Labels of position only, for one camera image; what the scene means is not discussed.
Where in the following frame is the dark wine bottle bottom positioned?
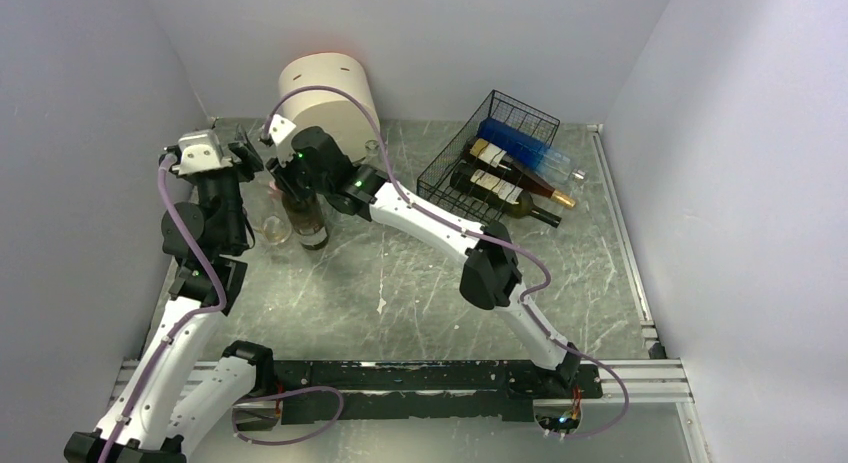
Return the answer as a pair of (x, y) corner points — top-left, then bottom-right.
(281, 192), (329, 250)

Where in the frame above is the slim clear glass bottle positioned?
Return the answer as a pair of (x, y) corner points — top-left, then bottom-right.
(362, 140), (386, 172)

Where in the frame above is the clear square glass bottle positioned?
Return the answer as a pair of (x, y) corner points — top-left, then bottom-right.
(258, 213), (292, 246)

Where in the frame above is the dark wine bottle gold cap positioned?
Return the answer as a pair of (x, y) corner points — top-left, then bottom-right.
(461, 138), (577, 209)

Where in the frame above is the dark wine bottle black cap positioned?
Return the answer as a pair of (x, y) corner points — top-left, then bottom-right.
(449, 164), (561, 228)

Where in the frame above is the blue glass bottle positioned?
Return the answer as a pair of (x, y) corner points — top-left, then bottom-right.
(477, 118), (587, 184)

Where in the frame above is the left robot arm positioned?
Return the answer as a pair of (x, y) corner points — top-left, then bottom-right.
(63, 126), (277, 462)

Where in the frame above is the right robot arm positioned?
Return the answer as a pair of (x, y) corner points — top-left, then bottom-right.
(262, 118), (581, 397)

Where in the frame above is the cream cylindrical container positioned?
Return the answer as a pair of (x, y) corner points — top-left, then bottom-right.
(278, 52), (378, 163)

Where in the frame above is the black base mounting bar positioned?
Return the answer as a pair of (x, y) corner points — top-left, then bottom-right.
(275, 360), (603, 424)

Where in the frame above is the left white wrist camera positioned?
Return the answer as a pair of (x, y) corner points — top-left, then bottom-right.
(174, 129), (232, 176)

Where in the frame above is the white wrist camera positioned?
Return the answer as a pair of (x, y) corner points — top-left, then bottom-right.
(267, 114), (297, 162)
(174, 129), (232, 176)

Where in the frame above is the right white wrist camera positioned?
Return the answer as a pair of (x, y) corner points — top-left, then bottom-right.
(267, 114), (297, 162)

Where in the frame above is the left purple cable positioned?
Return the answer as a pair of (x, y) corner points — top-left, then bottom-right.
(95, 151), (344, 463)

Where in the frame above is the black wire wine rack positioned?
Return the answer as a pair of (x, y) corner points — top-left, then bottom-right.
(416, 90), (561, 227)

